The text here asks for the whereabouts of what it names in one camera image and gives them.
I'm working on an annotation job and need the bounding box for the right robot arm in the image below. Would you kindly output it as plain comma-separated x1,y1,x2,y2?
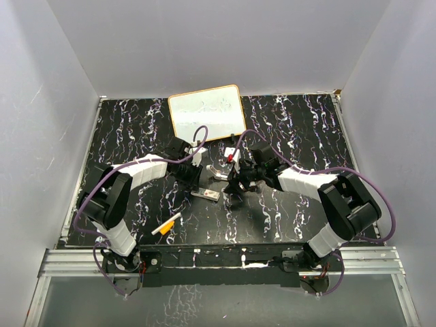
224,142,382,270

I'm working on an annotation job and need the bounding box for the white staple box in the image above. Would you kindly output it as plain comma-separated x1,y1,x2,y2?
191,187,220,202

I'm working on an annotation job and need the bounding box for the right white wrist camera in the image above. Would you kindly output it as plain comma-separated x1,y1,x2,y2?
224,147,240,172

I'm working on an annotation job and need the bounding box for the white marker pen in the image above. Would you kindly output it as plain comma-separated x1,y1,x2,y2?
151,213,181,236

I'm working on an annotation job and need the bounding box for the orange framed whiteboard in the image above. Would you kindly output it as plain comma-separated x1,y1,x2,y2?
168,84,247,142

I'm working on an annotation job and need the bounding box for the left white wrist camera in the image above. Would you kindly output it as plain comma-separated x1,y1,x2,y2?
187,140,208,167

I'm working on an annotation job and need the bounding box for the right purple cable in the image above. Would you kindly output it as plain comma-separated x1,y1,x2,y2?
228,129,398,296

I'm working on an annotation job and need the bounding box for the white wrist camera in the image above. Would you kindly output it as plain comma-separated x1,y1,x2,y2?
224,147,240,172
187,140,208,167

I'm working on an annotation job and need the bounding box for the black front mounting rail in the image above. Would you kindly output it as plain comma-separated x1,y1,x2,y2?
100,243,344,287

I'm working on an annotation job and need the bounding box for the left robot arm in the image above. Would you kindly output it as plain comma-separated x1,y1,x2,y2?
78,138,206,272

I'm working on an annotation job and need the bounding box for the orange marker cap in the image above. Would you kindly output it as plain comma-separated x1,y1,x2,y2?
159,221,175,235

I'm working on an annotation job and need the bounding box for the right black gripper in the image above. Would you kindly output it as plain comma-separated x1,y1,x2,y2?
223,158,265,196

